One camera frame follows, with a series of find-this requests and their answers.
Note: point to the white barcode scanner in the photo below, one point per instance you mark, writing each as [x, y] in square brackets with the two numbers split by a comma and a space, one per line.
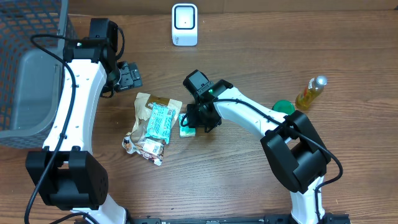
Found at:
[184, 25]

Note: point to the teal tissue pack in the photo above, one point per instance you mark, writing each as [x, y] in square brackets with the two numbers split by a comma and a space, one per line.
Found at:
[185, 131]

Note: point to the teal snack packet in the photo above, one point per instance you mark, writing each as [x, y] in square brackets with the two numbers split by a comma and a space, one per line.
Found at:
[160, 122]

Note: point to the green lid jar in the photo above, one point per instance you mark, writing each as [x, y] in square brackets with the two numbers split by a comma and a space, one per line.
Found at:
[284, 106]

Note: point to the yellow dish soap bottle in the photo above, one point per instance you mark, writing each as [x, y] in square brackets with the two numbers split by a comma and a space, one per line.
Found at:
[314, 88]

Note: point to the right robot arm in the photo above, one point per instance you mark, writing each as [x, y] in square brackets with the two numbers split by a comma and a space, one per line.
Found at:
[293, 148]

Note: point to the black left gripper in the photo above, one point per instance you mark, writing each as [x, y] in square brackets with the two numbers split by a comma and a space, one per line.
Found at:
[132, 77]

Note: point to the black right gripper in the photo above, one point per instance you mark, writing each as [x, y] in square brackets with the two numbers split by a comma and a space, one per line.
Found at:
[203, 118]

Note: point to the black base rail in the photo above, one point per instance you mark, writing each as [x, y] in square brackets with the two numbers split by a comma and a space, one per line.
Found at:
[329, 218]

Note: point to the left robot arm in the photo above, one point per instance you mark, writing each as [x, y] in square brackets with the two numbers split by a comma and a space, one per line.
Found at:
[65, 173]

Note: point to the grey plastic mesh basket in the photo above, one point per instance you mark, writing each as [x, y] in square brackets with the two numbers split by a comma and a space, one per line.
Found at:
[31, 80]

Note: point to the brown snack wrapper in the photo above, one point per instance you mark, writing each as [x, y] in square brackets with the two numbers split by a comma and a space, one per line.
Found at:
[135, 141]

